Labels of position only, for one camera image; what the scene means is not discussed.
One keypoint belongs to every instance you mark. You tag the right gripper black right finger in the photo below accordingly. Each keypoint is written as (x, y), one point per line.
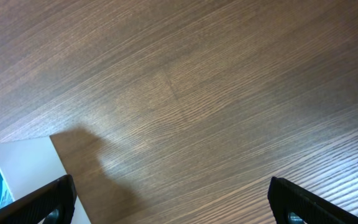
(291, 203)

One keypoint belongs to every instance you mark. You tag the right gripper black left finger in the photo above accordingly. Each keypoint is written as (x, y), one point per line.
(52, 203)

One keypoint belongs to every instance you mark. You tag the white open cardboard box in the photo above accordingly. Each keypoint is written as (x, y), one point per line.
(28, 165)

